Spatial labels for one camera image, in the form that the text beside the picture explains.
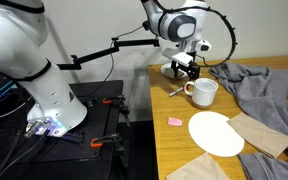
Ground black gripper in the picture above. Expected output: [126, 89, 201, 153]
[171, 60, 200, 81]

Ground red capped marker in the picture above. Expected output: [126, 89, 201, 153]
[169, 86, 184, 97]

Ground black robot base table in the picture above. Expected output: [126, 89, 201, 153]
[0, 80, 124, 180]

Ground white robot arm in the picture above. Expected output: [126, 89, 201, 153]
[0, 0, 210, 137]

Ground white ceramic mug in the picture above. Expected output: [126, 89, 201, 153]
[184, 78, 218, 109]

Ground small white saucer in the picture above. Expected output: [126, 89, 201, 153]
[160, 63, 187, 79]

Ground pink packet on table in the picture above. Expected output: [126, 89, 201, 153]
[167, 117, 182, 127]

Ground large white plate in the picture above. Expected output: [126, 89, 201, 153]
[188, 111, 244, 157]

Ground orange clamp upper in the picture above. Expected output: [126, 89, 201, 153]
[102, 95, 126, 104]

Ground orange clamp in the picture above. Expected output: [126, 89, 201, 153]
[90, 133, 122, 149]
[102, 95, 126, 104]

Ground grey sweatshirt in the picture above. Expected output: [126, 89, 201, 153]
[209, 63, 288, 180]

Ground beige napkin front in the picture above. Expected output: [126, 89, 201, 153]
[166, 152, 230, 180]

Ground beige napkin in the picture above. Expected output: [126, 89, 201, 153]
[227, 113, 288, 158]
[166, 152, 230, 180]

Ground beige napkin right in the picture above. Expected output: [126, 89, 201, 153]
[227, 113, 288, 158]

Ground orange clamp lower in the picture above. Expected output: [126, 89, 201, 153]
[90, 133, 122, 149]

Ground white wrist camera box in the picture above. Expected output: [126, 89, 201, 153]
[162, 48, 193, 67]

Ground black camera cable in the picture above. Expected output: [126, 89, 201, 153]
[83, 25, 144, 98]

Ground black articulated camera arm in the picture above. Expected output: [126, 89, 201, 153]
[58, 38, 160, 70]

